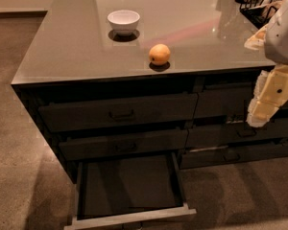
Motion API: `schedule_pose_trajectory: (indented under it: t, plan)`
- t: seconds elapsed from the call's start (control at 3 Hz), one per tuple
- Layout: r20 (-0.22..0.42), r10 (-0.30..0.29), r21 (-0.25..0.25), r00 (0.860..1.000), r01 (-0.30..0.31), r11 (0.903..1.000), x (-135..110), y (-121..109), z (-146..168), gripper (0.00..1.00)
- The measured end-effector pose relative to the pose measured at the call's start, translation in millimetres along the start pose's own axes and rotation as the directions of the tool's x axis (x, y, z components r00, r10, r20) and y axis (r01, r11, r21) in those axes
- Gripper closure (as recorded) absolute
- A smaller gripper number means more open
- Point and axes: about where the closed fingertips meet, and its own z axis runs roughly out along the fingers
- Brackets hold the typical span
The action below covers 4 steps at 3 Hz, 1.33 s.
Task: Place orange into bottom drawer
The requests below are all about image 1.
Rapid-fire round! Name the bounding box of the open bottom left drawer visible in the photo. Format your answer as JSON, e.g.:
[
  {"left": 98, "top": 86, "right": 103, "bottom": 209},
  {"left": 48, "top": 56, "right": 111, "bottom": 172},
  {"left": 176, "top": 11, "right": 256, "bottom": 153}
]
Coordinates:
[{"left": 63, "top": 152, "right": 196, "bottom": 230}]

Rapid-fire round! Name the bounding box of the dark middle left drawer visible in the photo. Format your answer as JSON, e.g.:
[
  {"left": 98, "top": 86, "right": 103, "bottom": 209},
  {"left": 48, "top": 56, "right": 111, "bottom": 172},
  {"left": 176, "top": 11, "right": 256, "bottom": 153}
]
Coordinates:
[{"left": 59, "top": 129, "right": 188, "bottom": 161}]

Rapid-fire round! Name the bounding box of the black wire basket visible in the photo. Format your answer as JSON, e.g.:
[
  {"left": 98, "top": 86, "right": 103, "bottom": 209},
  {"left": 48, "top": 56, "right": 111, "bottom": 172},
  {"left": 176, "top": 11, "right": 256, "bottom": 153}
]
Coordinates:
[{"left": 239, "top": 0, "right": 285, "bottom": 29}]

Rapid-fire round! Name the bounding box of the dark top left drawer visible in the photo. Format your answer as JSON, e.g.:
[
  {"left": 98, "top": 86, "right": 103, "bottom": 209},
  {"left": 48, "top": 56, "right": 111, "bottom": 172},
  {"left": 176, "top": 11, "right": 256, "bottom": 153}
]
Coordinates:
[{"left": 38, "top": 94, "right": 197, "bottom": 132}]

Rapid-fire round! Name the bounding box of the dark drawer cabinet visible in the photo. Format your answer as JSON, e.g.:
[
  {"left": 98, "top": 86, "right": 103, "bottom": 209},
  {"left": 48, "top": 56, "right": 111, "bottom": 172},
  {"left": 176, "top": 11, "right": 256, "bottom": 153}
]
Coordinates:
[{"left": 11, "top": 0, "right": 288, "bottom": 230}]

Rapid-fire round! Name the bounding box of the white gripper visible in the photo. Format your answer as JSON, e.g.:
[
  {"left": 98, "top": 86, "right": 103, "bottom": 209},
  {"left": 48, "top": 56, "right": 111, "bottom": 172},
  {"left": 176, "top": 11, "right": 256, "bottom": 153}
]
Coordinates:
[{"left": 244, "top": 0, "right": 288, "bottom": 127}]

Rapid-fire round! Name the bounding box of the dark middle right drawer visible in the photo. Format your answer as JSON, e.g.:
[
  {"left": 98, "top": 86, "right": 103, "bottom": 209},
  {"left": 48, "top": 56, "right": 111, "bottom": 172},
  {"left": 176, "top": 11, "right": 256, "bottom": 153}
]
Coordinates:
[{"left": 186, "top": 118, "right": 288, "bottom": 149}]

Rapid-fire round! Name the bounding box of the white ceramic bowl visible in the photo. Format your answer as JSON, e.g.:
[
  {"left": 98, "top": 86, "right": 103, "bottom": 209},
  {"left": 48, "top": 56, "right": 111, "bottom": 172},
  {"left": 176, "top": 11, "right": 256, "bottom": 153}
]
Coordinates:
[{"left": 108, "top": 10, "right": 140, "bottom": 35}]

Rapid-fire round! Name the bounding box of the orange fruit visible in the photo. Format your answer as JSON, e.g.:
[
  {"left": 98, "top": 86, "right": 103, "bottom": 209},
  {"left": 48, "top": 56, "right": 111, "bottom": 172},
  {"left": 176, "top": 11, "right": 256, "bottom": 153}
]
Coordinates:
[{"left": 149, "top": 44, "right": 171, "bottom": 65}]

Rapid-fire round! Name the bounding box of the dark top right drawer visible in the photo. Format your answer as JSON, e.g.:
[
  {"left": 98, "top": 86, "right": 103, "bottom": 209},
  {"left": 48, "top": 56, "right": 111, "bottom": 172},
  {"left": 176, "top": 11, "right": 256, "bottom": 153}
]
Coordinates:
[{"left": 193, "top": 81, "right": 288, "bottom": 120}]

